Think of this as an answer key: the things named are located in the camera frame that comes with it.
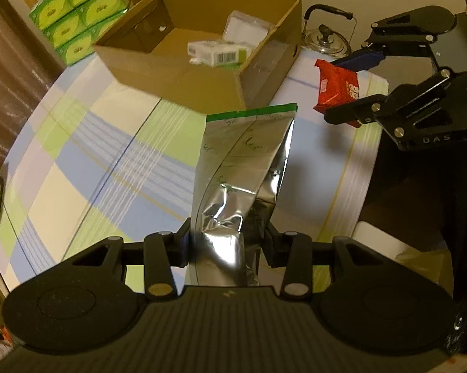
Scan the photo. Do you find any brown curtain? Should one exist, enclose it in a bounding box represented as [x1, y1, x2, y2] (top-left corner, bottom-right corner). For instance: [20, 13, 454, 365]
[0, 0, 63, 165]

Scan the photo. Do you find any checkered tablecloth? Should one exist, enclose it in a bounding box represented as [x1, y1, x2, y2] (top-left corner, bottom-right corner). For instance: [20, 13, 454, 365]
[0, 51, 381, 289]

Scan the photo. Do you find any clear plastic case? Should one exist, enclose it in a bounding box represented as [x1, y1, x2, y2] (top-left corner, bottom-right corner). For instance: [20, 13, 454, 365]
[222, 10, 274, 47]

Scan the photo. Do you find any white mecobalamin tablets box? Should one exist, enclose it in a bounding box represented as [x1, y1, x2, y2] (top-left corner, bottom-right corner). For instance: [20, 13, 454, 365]
[187, 39, 252, 67]

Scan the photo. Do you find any steel kettle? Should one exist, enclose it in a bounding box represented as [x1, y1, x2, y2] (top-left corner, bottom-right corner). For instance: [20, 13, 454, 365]
[302, 4, 357, 59]

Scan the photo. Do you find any silver foil bag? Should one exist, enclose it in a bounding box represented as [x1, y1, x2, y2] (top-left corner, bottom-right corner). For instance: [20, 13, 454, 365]
[186, 103, 297, 286]

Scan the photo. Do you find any green tissue box stack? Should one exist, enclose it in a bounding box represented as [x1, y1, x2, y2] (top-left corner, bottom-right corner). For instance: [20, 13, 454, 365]
[29, 0, 130, 66]

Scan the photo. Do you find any red snack packet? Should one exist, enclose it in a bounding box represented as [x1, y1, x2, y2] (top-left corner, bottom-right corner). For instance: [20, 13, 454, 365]
[314, 59, 360, 114]

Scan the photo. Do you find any brown cardboard box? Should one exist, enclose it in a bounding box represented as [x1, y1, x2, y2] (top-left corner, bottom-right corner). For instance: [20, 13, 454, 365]
[95, 0, 302, 115]

